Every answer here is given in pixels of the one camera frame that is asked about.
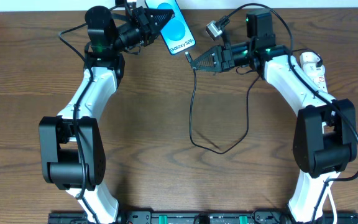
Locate black usb charging cable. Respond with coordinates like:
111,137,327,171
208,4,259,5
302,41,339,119
184,49,324,156

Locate blue galaxy smartphone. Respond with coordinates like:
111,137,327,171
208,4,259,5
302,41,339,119
145,0,196,55

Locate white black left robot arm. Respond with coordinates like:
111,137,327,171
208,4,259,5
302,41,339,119
39,1,175,223

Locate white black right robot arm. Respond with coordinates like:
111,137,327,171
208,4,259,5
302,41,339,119
190,4,358,223

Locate white power strip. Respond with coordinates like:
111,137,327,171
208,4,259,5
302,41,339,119
313,75,328,93

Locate white usb wall charger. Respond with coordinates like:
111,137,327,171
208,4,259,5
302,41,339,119
300,52,325,77

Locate white power strip cord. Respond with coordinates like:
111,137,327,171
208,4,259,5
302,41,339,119
323,182,339,224

